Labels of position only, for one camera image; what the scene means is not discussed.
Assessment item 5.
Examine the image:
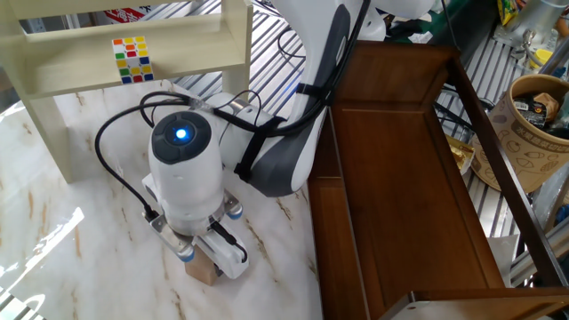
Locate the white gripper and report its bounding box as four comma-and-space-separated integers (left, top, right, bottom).
194, 220, 250, 280

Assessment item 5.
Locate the white paper scrap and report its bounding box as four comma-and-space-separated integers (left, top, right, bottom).
407, 30, 435, 44

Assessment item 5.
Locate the black power cable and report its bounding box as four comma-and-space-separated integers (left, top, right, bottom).
433, 86, 495, 131

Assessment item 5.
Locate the brown wooden shelf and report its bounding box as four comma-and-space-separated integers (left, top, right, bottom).
306, 39, 569, 320

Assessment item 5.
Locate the yellow lid container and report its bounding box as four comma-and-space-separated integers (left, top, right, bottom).
528, 47, 555, 70

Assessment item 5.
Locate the golden snack packet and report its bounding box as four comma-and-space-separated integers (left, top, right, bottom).
444, 134, 476, 177

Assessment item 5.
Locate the marble pattern table sheet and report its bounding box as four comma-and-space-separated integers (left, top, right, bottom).
0, 79, 324, 320

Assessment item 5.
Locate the grey metal pole base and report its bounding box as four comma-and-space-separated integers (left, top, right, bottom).
493, 0, 569, 50

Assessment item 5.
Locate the coiled black cable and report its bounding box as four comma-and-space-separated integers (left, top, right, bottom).
276, 26, 309, 61

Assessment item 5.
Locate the light wooden cube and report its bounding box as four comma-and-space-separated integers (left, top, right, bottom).
184, 246, 221, 287

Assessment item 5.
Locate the cream wooden shelf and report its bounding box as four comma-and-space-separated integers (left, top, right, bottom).
0, 0, 254, 184

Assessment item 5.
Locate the black snack wrapper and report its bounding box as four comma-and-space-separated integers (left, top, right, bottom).
513, 92, 550, 130

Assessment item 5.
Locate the black camera cable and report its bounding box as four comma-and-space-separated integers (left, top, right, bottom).
93, 90, 373, 220

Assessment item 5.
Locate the red and white box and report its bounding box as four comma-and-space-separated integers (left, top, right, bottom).
103, 5, 153, 25

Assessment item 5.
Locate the aluminium profile bar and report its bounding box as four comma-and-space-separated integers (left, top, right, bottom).
509, 217, 569, 286

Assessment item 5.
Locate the yellow green snack bag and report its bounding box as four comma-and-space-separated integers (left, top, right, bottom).
496, 0, 521, 27

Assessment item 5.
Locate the brown paper bucket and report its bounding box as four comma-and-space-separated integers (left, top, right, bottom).
469, 74, 569, 195

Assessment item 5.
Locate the silver gripper mounted camera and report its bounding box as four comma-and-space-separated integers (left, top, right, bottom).
142, 190, 244, 263

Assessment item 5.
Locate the Rubik's cube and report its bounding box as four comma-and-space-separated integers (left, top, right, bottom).
111, 36, 155, 85

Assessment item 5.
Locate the crumpled brown paper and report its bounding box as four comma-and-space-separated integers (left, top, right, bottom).
533, 92, 560, 121

